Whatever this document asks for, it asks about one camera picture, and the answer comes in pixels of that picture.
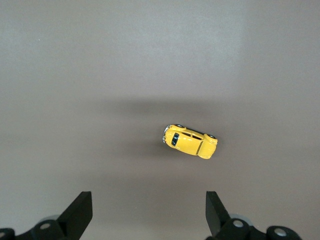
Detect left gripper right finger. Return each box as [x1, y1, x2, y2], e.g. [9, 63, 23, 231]
[205, 191, 301, 240]

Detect yellow beetle toy car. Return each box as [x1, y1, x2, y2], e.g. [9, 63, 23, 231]
[161, 123, 219, 160]

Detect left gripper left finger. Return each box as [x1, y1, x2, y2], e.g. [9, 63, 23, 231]
[0, 191, 94, 240]

